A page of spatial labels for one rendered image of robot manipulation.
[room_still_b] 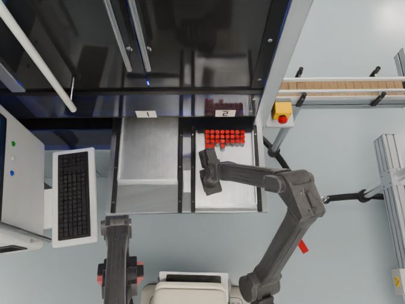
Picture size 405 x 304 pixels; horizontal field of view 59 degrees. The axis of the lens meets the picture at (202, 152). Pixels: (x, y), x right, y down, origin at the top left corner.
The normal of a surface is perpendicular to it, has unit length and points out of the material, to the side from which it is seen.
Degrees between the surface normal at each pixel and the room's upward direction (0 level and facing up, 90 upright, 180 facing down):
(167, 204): 0
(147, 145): 0
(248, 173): 68
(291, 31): 90
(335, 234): 0
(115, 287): 41
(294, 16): 90
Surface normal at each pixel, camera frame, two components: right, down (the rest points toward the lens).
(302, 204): 0.33, -0.45
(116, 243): 0.06, -0.88
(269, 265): -0.88, 0.14
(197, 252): 0.00, -0.36
